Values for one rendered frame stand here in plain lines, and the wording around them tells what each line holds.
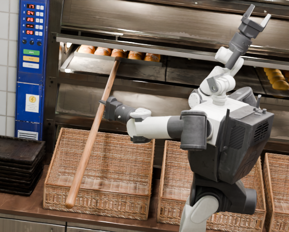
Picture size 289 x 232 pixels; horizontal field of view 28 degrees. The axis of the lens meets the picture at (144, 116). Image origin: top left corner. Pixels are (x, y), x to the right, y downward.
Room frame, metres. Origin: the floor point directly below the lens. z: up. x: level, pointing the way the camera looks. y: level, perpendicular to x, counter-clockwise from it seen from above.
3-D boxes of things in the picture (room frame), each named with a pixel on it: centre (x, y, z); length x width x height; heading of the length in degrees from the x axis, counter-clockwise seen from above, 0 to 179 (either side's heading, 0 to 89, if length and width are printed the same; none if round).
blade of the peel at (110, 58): (3.64, 0.20, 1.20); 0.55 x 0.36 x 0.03; 90
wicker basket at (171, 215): (2.85, -0.41, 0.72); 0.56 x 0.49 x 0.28; 89
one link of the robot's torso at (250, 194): (2.25, -0.38, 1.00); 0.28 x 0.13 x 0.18; 90
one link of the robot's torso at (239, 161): (2.23, -0.35, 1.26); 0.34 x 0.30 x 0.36; 145
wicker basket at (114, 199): (2.86, 0.20, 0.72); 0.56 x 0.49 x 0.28; 90
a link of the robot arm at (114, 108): (2.56, 0.13, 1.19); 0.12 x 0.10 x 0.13; 55
